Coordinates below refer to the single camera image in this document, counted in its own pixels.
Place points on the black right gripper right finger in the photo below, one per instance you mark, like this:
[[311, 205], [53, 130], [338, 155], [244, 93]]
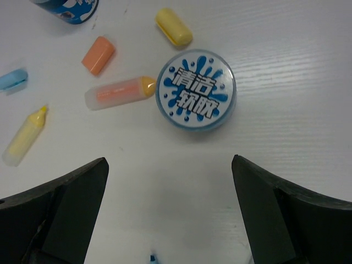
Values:
[[287, 223]]

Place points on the orange highlighter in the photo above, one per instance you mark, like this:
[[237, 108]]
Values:
[[120, 93]]

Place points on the yellow highlighter cap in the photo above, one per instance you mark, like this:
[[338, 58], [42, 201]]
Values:
[[173, 27]]

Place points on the blue highlighter cap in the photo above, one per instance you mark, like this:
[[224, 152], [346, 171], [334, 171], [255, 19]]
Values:
[[13, 79]]

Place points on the orange highlighter cap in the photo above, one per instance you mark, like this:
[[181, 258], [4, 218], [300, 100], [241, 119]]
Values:
[[98, 55]]

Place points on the blue slime jar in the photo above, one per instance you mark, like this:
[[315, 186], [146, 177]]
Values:
[[196, 90], [70, 11]]

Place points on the yellow highlighter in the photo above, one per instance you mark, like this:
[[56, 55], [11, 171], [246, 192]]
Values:
[[25, 137]]

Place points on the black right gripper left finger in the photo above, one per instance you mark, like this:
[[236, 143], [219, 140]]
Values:
[[54, 222]]

